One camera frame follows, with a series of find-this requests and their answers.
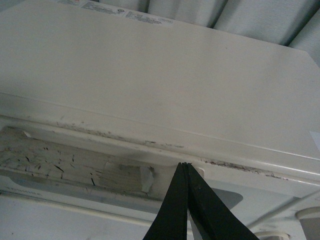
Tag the upper oven control knob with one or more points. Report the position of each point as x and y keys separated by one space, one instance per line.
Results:
x=309 y=217

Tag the cream Toshiba toaster oven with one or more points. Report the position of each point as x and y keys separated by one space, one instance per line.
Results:
x=93 y=67

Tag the oven control knob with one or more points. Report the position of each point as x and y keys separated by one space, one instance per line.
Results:
x=271 y=235
x=309 y=217

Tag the lower oven control knob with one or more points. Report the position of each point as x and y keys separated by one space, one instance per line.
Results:
x=271 y=235

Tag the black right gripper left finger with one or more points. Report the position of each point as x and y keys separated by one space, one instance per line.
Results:
x=171 y=220

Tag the pale grey curtain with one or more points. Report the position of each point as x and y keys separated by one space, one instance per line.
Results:
x=291 y=23

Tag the cream oven door with handle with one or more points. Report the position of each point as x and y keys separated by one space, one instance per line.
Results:
x=98 y=174

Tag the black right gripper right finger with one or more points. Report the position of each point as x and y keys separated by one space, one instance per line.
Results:
x=210 y=215

